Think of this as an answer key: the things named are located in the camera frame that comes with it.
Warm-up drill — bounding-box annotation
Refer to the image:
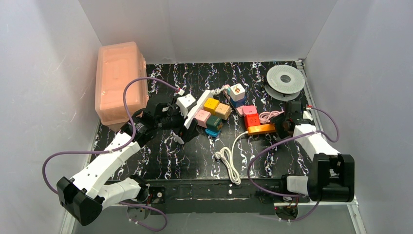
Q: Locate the orange power bank socket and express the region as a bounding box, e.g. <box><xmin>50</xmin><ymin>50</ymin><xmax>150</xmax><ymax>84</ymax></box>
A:
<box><xmin>247</xmin><ymin>123</ymin><xmax>276</xmax><ymax>136</ymax></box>

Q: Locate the red cube socket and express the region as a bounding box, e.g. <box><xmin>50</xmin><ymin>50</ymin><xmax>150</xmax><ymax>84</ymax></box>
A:
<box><xmin>244</xmin><ymin>113</ymin><xmax>261</xmax><ymax>129</ymax></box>

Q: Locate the white cable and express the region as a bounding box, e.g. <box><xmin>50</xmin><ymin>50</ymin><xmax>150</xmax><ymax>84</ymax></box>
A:
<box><xmin>214</xmin><ymin>130</ymin><xmax>250</xmax><ymax>186</ymax></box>

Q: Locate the white power strip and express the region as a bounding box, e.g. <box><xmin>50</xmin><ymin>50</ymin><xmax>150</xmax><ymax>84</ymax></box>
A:
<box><xmin>184</xmin><ymin>90</ymin><xmax>213</xmax><ymax>129</ymax></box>

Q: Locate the pink plastic storage box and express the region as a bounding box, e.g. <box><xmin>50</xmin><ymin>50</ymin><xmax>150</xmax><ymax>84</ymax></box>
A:
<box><xmin>95</xmin><ymin>41</ymin><xmax>147</xmax><ymax>132</ymax></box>

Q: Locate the pink cube plug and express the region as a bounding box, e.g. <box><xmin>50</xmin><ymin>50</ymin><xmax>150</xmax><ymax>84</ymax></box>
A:
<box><xmin>195</xmin><ymin>110</ymin><xmax>211</xmax><ymax>128</ymax></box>
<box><xmin>242</xmin><ymin>105</ymin><xmax>258</xmax><ymax>117</ymax></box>

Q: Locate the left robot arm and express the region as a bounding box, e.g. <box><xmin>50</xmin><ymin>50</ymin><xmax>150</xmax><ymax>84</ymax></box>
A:
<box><xmin>56</xmin><ymin>97</ymin><xmax>201</xmax><ymax>226</ymax></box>

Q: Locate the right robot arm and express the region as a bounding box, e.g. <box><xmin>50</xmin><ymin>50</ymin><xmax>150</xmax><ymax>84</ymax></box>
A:
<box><xmin>270</xmin><ymin>101</ymin><xmax>355</xmax><ymax>202</ymax></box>

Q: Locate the pink cube plug on strip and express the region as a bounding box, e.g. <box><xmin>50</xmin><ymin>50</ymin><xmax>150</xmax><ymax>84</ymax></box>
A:
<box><xmin>195</xmin><ymin>110</ymin><xmax>211</xmax><ymax>128</ymax></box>

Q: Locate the green cube plug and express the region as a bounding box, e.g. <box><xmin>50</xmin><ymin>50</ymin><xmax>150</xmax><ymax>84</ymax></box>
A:
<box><xmin>206</xmin><ymin>115</ymin><xmax>223</xmax><ymax>132</ymax></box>

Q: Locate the yellow cube plug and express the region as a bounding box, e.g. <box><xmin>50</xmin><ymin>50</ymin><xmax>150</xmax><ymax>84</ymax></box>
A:
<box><xmin>203</xmin><ymin>98</ymin><xmax>220</xmax><ymax>116</ymax></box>

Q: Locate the beige cube plug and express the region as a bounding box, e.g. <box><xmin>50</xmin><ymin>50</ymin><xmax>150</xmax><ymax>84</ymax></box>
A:
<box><xmin>215</xmin><ymin>103</ymin><xmax>231</xmax><ymax>120</ymax></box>

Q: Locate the blue cube socket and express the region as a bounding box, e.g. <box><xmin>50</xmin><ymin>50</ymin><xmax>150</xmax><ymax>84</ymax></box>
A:
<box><xmin>229</xmin><ymin>97</ymin><xmax>247</xmax><ymax>109</ymax></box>

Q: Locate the white cartoon cube plug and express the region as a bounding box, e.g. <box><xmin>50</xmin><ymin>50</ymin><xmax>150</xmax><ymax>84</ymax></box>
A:
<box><xmin>229</xmin><ymin>83</ymin><xmax>245</xmax><ymax>101</ymax></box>

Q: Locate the grey filament spool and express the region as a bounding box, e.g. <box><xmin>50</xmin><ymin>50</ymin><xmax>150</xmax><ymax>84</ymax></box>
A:
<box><xmin>264</xmin><ymin>65</ymin><xmax>305</xmax><ymax>101</ymax></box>

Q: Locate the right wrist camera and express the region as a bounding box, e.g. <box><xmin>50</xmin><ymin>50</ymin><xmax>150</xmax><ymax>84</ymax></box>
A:
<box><xmin>302</xmin><ymin>107</ymin><xmax>314</xmax><ymax>121</ymax></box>

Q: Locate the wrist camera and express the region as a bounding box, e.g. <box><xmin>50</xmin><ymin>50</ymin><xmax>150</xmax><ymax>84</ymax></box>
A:
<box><xmin>176</xmin><ymin>94</ymin><xmax>197</xmax><ymax>118</ymax></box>
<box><xmin>302</xmin><ymin>107</ymin><xmax>314</xmax><ymax>121</ymax></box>

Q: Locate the pink coiled cable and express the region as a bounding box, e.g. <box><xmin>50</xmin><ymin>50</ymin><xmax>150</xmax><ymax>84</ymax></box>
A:
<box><xmin>259</xmin><ymin>110</ymin><xmax>284</xmax><ymax>125</ymax></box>

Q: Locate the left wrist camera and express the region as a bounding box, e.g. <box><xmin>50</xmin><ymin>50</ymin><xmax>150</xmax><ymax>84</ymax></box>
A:
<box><xmin>176</xmin><ymin>94</ymin><xmax>197</xmax><ymax>118</ymax></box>

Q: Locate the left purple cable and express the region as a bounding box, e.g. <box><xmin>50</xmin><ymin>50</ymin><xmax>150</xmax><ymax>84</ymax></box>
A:
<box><xmin>42</xmin><ymin>77</ymin><xmax>185</xmax><ymax>233</ymax></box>

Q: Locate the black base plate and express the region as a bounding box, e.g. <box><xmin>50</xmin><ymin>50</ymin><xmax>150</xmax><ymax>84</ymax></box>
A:
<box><xmin>149</xmin><ymin>178</ymin><xmax>309</xmax><ymax>215</ymax></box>

